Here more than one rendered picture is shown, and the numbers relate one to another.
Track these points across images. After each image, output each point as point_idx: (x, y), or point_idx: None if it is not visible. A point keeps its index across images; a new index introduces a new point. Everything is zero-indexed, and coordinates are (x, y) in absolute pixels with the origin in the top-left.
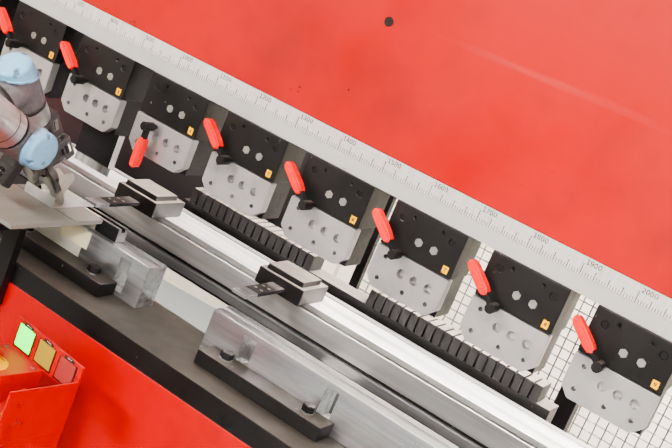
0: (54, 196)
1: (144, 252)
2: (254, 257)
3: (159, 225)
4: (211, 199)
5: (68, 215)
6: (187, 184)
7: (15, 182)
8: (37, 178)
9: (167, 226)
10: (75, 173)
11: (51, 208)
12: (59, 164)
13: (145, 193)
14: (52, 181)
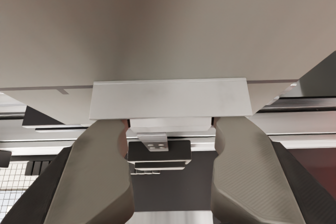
0: (100, 124)
1: (7, 111)
2: (55, 152)
3: (135, 134)
4: (137, 171)
5: (45, 93)
6: (193, 159)
7: (329, 87)
8: (217, 146)
9: (128, 138)
10: (265, 132)
11: (90, 79)
12: (291, 131)
13: (151, 164)
14: (16, 223)
